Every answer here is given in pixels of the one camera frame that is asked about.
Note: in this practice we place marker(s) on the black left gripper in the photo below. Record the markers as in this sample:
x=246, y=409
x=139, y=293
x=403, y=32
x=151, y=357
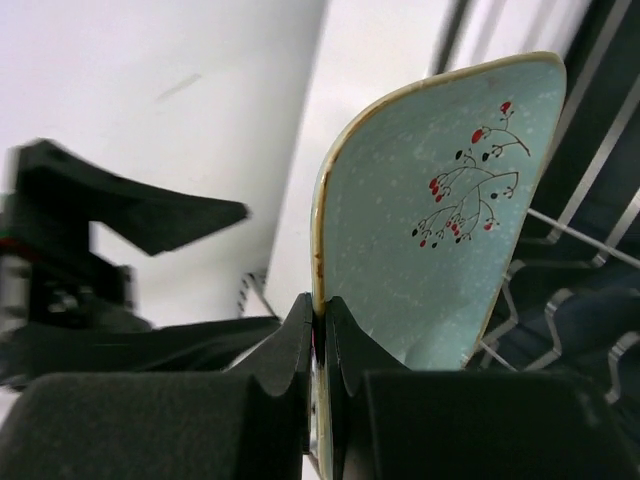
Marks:
x=65, y=309

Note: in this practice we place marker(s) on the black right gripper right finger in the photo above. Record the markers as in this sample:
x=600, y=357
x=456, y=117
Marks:
x=390, y=422

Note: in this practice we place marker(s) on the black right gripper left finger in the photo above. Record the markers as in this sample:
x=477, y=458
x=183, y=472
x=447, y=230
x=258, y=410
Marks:
x=249, y=422

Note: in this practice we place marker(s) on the light green rectangular plate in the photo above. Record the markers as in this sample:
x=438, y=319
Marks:
x=417, y=210

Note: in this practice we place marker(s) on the black drip tray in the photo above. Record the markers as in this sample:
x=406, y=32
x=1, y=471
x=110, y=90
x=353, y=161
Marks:
x=590, y=250

